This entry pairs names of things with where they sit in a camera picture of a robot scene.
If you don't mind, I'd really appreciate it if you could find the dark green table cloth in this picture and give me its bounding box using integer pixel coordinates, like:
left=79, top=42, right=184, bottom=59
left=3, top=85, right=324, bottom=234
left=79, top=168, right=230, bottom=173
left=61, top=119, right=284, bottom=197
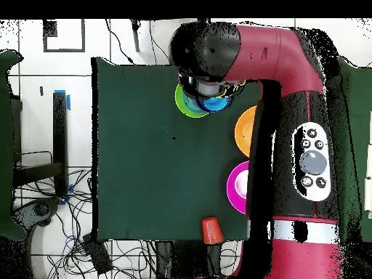
left=91, top=57, right=264, bottom=243

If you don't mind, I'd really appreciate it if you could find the blue tape strip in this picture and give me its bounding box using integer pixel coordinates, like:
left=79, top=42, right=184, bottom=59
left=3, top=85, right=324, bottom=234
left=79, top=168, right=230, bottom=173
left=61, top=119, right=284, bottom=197
left=54, top=89, right=71, bottom=111

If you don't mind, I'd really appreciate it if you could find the large pink plastic bowl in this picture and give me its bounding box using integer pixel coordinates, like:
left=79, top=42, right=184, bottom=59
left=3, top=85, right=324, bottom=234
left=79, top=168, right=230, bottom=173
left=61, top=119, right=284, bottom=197
left=226, top=161, right=250, bottom=215

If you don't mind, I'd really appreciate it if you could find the black stand post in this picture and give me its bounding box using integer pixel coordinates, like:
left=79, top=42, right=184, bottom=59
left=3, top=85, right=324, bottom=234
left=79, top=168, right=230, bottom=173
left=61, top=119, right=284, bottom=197
left=12, top=92, right=69, bottom=198

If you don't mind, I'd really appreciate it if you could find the thin black cable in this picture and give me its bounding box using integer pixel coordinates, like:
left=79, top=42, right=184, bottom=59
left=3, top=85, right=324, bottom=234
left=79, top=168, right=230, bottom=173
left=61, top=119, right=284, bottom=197
left=104, top=18, right=137, bottom=65

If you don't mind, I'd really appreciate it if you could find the black power strip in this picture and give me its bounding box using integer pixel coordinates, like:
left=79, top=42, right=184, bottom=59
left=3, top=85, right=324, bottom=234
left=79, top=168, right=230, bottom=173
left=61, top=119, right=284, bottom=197
left=81, top=232, right=113, bottom=276

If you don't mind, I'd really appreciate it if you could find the tangle of cables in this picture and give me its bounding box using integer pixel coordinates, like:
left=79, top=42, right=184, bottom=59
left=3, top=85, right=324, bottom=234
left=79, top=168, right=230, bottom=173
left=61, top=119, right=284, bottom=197
left=14, top=166, right=158, bottom=279

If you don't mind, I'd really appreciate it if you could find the large yellow-orange plastic bowl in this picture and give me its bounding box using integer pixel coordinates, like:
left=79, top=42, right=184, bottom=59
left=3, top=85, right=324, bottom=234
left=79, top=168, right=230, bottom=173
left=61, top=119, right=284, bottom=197
left=234, top=105, right=257, bottom=158

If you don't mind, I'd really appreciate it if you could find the light blue plastic bowl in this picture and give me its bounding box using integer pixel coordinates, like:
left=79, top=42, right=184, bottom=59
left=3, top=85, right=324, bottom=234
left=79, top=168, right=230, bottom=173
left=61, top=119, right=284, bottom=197
left=181, top=92, right=206, bottom=116

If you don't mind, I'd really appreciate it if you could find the dark blue plastic bowl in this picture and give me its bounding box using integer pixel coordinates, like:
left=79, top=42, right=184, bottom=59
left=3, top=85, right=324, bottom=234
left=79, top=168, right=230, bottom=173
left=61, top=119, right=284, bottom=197
left=195, top=94, right=235, bottom=114

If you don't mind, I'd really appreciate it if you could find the green cloth side table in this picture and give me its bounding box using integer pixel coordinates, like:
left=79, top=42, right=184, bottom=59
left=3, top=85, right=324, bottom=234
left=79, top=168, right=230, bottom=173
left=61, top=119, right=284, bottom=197
left=0, top=49, right=27, bottom=242
left=336, top=56, right=372, bottom=243

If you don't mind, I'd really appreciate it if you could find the green plastic bowl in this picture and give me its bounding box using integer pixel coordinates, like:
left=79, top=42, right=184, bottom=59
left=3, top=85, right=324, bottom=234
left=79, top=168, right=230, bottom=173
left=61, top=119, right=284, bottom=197
left=174, top=82, right=210, bottom=119

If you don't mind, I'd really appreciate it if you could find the light blue plastic cup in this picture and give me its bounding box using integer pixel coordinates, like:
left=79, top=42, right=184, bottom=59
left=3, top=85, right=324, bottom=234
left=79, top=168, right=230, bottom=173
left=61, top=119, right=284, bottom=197
left=201, top=96, right=233, bottom=113

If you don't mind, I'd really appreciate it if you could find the orange plastic cup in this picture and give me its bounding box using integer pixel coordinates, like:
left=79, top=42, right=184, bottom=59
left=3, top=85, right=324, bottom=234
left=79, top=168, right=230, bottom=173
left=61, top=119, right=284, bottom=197
left=201, top=217, right=225, bottom=246

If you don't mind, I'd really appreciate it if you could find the black square floor frame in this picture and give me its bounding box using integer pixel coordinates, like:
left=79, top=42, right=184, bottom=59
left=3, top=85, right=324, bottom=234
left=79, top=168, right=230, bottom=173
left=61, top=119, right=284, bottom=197
left=42, top=19, right=86, bottom=54

